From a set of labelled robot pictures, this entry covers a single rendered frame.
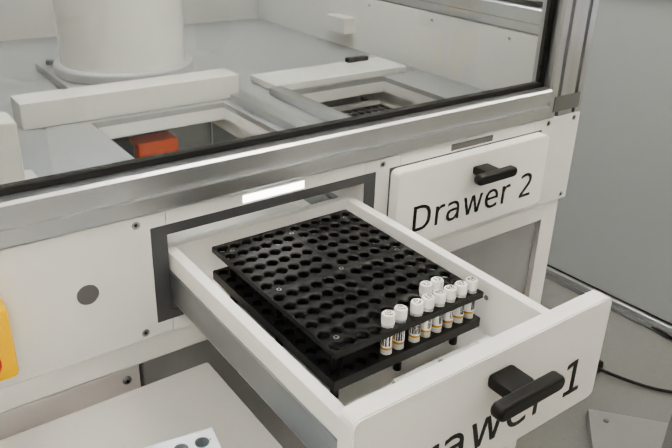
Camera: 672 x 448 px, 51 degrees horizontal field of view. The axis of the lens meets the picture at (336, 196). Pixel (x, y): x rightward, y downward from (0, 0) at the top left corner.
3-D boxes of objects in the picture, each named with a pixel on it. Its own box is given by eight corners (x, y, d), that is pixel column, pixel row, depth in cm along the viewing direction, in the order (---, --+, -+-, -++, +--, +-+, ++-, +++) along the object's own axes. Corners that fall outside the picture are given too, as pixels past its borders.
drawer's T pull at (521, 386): (565, 389, 55) (568, 374, 55) (499, 426, 51) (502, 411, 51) (529, 365, 58) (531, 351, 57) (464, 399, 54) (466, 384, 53)
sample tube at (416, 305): (416, 349, 65) (420, 306, 63) (404, 344, 65) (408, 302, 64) (422, 342, 66) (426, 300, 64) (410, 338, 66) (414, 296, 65)
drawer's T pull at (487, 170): (517, 175, 96) (519, 166, 95) (479, 187, 92) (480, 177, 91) (497, 167, 99) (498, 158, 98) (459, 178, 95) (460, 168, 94)
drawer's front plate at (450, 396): (592, 394, 67) (614, 295, 63) (347, 542, 51) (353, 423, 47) (576, 384, 68) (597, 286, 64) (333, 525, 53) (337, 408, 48)
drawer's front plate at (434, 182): (539, 202, 108) (550, 134, 103) (394, 252, 92) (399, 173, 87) (530, 198, 109) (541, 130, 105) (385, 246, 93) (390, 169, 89)
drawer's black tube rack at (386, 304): (476, 347, 70) (483, 291, 68) (332, 415, 61) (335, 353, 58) (343, 256, 87) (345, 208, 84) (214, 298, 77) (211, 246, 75)
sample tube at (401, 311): (396, 356, 64) (399, 312, 62) (388, 348, 65) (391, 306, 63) (407, 351, 64) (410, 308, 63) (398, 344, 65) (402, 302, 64)
